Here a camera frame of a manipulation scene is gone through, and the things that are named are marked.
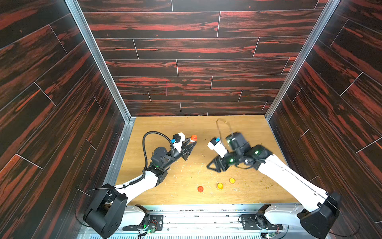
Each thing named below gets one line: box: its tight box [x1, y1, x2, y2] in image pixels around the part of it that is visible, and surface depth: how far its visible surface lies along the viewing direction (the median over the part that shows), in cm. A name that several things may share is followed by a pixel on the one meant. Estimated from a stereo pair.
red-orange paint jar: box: [190, 134, 198, 143], surface depth 73 cm
